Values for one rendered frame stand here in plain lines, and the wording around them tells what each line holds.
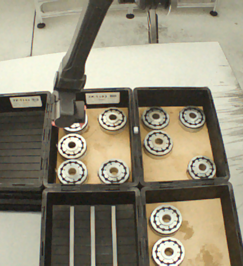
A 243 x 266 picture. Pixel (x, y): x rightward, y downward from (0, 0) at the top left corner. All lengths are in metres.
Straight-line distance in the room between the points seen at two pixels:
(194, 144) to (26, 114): 0.66
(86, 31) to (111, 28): 2.29
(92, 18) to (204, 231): 0.74
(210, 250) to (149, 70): 0.93
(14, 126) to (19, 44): 1.76
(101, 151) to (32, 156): 0.26
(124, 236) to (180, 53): 1.03
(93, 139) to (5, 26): 2.24
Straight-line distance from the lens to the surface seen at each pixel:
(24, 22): 3.30
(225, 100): 1.62
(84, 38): 0.80
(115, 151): 1.23
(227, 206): 1.12
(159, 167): 1.21
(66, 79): 0.93
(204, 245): 1.12
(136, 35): 2.98
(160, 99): 1.32
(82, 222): 1.12
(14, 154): 1.28
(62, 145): 1.22
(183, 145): 1.26
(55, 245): 1.11
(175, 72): 1.68
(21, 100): 1.34
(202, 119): 1.31
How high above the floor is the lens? 1.88
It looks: 55 degrees down
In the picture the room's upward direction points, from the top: straight up
